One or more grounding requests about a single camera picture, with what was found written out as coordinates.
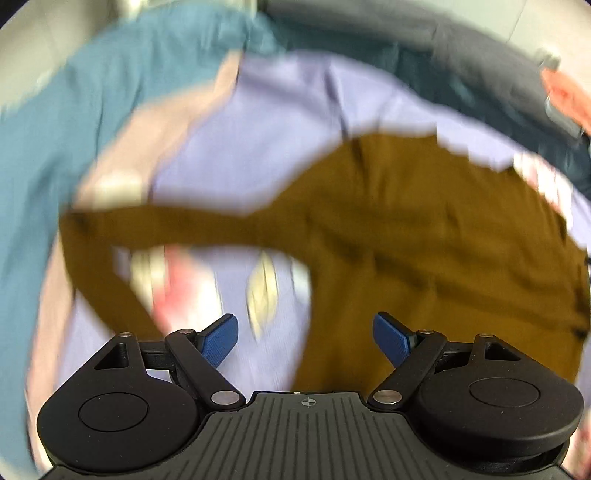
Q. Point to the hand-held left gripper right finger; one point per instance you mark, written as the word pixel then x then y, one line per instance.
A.
pixel 392 339

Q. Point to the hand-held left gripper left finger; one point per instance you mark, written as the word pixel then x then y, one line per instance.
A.
pixel 219 340

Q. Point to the brown knit garment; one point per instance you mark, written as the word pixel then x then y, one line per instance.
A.
pixel 438 240

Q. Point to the purple floral bed sheet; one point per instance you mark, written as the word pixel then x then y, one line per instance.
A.
pixel 286 115

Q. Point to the teal duvet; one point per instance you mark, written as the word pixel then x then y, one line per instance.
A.
pixel 69 106

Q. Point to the grey blanket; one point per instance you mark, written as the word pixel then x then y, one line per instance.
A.
pixel 461 50

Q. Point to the orange cloth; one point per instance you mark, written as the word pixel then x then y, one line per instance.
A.
pixel 570 94

